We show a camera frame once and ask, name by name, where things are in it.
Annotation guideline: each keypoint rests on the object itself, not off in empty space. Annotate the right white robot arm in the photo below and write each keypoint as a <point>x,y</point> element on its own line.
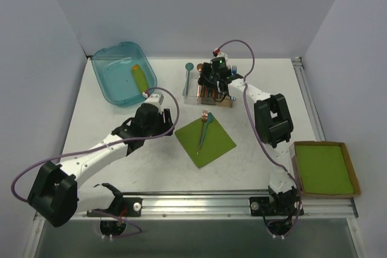
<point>272,125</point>

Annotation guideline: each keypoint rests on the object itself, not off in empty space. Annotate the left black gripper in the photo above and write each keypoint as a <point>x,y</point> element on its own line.
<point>165,118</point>

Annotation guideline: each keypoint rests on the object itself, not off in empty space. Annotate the aluminium frame rail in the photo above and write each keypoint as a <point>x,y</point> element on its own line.
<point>195,205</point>

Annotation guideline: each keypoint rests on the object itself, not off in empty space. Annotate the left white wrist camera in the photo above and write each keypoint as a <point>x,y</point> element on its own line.
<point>155,99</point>

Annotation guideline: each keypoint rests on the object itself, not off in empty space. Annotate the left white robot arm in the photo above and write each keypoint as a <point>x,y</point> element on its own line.
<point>56,193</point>

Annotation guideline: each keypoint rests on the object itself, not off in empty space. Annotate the green paper napkin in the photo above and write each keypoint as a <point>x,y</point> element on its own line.
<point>217,142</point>

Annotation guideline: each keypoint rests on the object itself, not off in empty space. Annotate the green napkin stack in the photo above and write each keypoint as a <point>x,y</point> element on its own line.
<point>322,170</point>

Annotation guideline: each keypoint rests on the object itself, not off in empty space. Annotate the teal plastic bin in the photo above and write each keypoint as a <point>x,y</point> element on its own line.
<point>112,67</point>

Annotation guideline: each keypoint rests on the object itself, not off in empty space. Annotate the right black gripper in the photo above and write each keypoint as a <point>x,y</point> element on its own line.
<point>210,82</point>

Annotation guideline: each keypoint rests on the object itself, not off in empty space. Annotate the right side aluminium rail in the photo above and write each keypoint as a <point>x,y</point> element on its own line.
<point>308,99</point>

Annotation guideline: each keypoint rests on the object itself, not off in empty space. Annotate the cardboard napkin tray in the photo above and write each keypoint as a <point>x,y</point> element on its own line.
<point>348,162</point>

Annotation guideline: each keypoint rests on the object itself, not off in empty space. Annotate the clear cutlery organizer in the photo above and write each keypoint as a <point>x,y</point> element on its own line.
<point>201,95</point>

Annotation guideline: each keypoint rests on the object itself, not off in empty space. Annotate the teal spoon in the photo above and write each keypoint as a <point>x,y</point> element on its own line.
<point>208,122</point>
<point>189,67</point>

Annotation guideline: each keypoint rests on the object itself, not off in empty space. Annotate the rolled green napkin bundle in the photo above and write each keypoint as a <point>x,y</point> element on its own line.
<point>139,78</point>

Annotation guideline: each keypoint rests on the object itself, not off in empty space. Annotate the blue iridescent fork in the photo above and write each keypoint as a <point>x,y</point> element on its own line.
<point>233,69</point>

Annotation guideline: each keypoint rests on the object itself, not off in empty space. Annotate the copper fork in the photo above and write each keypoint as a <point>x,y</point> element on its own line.
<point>204,118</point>

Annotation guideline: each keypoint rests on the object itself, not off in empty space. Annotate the copper spoon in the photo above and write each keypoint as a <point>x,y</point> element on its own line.
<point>200,67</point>

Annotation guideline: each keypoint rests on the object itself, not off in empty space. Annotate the teal spoon in organizer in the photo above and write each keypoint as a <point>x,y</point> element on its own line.
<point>189,67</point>

